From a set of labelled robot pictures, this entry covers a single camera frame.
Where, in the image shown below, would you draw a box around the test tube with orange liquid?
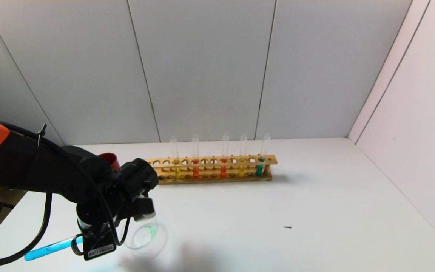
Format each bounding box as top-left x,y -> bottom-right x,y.
220,132 -> 230,179
192,134 -> 200,179

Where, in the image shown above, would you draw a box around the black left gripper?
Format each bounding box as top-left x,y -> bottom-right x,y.
77,216 -> 117,261

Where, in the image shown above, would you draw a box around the test tube with blue liquid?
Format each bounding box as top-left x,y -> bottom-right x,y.
24,235 -> 85,262
255,133 -> 270,177

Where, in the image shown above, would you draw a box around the dark red plastic cup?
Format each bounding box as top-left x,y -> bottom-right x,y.
97,153 -> 121,173

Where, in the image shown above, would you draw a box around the test tube with yellow liquid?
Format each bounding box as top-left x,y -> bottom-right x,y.
238,133 -> 247,178
170,136 -> 182,180

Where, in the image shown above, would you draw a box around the thick black cable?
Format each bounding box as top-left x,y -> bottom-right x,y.
0,193 -> 52,269

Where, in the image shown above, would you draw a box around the clear glass beaker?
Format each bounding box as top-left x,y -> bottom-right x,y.
119,212 -> 168,259

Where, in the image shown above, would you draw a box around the wooden test tube rack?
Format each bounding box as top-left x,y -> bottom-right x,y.
146,155 -> 278,185

